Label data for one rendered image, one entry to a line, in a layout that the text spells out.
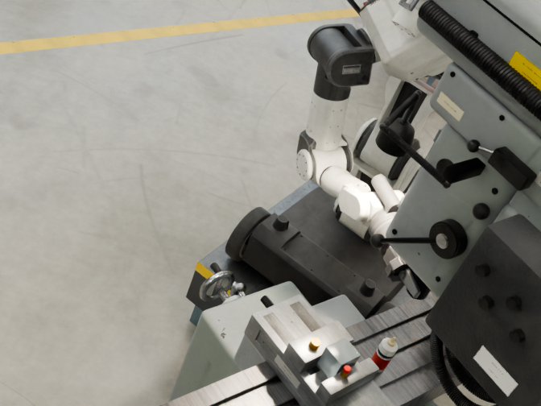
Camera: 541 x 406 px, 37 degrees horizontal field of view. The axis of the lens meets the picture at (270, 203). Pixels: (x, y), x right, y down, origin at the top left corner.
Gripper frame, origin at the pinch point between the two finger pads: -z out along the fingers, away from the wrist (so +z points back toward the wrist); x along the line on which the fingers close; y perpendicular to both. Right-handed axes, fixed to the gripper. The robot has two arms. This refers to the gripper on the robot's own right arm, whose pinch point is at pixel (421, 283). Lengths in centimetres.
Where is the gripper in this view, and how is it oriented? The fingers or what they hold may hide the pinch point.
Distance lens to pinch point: 175.8
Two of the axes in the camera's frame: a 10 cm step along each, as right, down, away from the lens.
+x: 9.0, -0.3, 4.4
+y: -2.9, 7.1, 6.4
